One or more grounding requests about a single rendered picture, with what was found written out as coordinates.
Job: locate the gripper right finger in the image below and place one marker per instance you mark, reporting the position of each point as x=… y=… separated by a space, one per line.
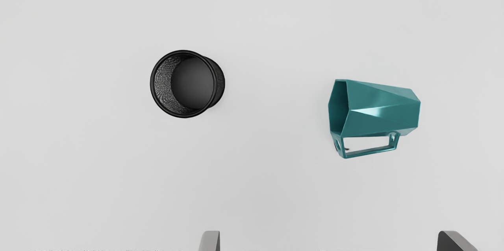
x=453 y=242

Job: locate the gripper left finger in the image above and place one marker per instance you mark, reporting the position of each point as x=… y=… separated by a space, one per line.
x=210 y=242

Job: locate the teal faceted mug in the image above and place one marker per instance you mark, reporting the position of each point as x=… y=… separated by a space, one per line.
x=374 y=109

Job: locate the black mesh pen holder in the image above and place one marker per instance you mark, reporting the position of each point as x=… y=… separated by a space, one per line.
x=187 y=83

